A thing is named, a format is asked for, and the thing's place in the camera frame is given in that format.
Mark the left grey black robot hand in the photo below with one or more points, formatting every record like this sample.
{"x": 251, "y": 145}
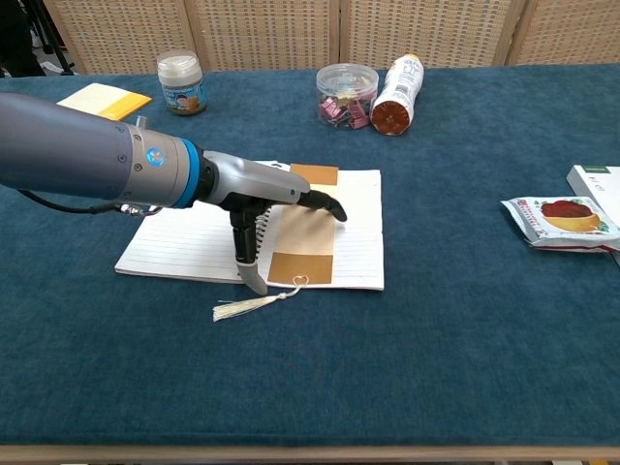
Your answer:
{"x": 257, "y": 181}

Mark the brown cream tasselled bookmark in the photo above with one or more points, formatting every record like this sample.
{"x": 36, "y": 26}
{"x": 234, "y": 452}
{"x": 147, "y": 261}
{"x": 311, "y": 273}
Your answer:
{"x": 305, "y": 232}

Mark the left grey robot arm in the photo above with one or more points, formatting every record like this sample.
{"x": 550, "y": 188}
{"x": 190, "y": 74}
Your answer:
{"x": 72, "y": 150}

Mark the open white spiral notebook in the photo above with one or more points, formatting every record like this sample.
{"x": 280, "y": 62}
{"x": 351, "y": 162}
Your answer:
{"x": 184, "y": 242}

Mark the yellow and white booklet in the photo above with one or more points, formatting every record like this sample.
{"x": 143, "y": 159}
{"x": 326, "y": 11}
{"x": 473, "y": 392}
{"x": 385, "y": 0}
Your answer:
{"x": 111, "y": 102}

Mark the small jar with white lid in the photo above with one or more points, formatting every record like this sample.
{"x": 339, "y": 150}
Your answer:
{"x": 181, "y": 82}

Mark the clear tub of binder clips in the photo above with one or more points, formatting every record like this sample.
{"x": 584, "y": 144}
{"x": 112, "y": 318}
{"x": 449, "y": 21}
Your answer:
{"x": 346, "y": 92}

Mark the woven wooden folding screen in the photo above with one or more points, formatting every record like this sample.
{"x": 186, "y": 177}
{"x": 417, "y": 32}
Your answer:
{"x": 271, "y": 34}

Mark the white drink bottle orange cap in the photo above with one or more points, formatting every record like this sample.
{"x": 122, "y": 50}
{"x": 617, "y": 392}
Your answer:
{"x": 399, "y": 92}

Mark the blue table cloth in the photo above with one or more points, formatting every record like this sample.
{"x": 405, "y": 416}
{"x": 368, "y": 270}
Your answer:
{"x": 310, "y": 363}

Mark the black tripod stand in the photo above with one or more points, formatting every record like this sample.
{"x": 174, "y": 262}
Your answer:
{"x": 55, "y": 43}

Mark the white snack packet red picture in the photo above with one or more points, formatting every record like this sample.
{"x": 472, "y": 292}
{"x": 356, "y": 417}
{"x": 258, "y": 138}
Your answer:
{"x": 562, "y": 223}

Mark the white USB hub box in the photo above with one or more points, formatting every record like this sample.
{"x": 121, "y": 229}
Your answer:
{"x": 593, "y": 181}

